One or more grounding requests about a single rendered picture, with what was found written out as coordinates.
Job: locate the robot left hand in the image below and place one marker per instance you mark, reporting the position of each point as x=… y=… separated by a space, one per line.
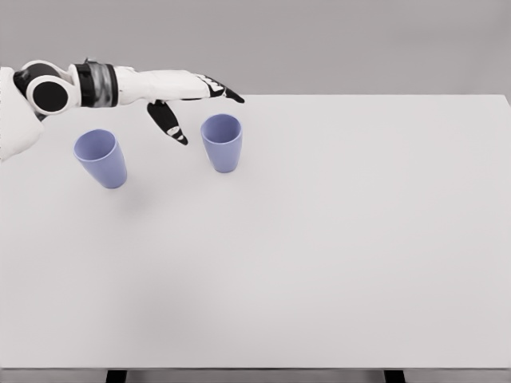
x=179 y=84

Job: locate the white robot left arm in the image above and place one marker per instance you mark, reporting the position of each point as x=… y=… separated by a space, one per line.
x=48 y=93

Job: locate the lavender blue plastic cup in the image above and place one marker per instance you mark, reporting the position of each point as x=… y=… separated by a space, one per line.
x=222 y=141
x=103 y=159

